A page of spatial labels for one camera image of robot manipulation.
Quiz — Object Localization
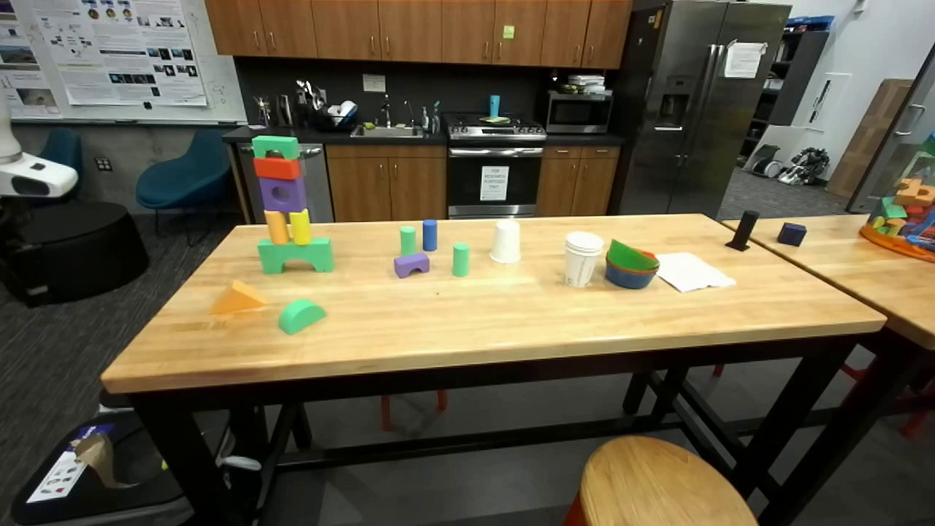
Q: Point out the steel sink with faucet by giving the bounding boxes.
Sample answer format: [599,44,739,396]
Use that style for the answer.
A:
[348,96,443,144]

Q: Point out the white paper napkin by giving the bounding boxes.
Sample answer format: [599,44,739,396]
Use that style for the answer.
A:
[655,253,739,296]

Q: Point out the pile of floor gear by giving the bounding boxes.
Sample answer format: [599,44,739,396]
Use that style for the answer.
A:
[741,144,829,190]

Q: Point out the steel refrigerator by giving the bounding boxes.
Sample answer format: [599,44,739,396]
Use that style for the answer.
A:
[612,0,795,220]

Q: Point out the white paper notice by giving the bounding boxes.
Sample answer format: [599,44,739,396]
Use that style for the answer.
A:
[722,42,767,83]
[476,163,512,204]

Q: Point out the steel oven with stove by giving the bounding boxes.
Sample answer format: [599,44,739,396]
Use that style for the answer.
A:
[443,117,548,220]

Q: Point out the white dishes stack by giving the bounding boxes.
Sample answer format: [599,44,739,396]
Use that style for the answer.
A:
[563,73,611,96]

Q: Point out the teal lounge chair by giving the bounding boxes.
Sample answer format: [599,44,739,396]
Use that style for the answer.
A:
[38,130,83,181]
[135,130,237,217]

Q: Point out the orange flat block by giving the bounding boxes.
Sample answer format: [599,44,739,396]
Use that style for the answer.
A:
[211,279,269,317]

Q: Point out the glass door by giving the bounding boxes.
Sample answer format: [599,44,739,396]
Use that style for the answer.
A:
[843,42,935,217]

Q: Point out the black cylindrical post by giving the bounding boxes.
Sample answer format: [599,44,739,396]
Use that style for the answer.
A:
[728,209,763,255]

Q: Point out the small green arch block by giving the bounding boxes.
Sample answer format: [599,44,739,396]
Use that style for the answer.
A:
[249,131,304,163]

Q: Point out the white tapered plastic cup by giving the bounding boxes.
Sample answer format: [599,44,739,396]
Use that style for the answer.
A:
[488,217,522,267]

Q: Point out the green bowl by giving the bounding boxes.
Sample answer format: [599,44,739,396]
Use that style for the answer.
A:
[605,241,661,279]

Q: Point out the white ribbed cup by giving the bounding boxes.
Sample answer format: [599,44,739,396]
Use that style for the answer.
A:
[560,228,608,289]

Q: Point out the blue bowl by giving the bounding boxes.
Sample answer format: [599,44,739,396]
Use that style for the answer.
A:
[601,260,661,292]

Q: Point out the dark blue cube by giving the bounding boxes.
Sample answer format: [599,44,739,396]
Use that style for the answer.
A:
[773,220,808,248]

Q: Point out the steel microwave oven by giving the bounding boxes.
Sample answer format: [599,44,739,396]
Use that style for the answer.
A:
[542,87,615,139]

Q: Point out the colourful toy block pile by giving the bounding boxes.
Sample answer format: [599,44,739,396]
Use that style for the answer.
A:
[867,175,935,247]

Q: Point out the black floor bin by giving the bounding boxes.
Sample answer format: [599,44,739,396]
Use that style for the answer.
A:
[9,406,186,526]

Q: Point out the black metal table frame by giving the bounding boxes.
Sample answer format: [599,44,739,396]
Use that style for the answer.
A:
[757,324,935,526]

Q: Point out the black round ottoman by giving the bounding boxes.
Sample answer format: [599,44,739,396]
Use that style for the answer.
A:
[0,200,152,311]

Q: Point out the black shelving unit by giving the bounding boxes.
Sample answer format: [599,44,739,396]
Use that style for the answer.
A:
[767,11,834,130]

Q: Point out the purple block with hole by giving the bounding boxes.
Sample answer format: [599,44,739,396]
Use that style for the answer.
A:
[257,175,310,217]

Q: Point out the small purple arch block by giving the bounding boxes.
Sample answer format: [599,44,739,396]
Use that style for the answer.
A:
[392,253,431,282]

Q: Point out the orange toy tray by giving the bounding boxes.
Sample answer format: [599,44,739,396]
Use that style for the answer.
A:
[855,220,935,267]

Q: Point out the red rectangular block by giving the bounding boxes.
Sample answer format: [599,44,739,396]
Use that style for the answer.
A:
[250,156,306,185]

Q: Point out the brown wooden base cabinet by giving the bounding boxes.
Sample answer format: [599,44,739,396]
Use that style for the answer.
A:
[323,144,449,225]
[535,144,621,220]

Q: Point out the brown wooden board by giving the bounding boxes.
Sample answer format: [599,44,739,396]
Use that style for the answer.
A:
[826,79,915,204]

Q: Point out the yellow cylinder block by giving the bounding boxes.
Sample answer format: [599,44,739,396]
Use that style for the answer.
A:
[287,209,316,248]

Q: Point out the long wooden table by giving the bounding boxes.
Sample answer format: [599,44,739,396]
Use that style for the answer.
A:
[98,333,886,526]

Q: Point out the brown wooden wall cabinets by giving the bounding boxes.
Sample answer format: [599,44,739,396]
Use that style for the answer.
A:
[200,0,636,73]

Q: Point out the green half-round block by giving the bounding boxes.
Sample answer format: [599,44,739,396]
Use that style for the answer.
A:
[275,296,329,339]

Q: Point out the dish rack with dishes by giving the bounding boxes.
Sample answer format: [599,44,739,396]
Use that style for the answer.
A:
[289,79,361,139]

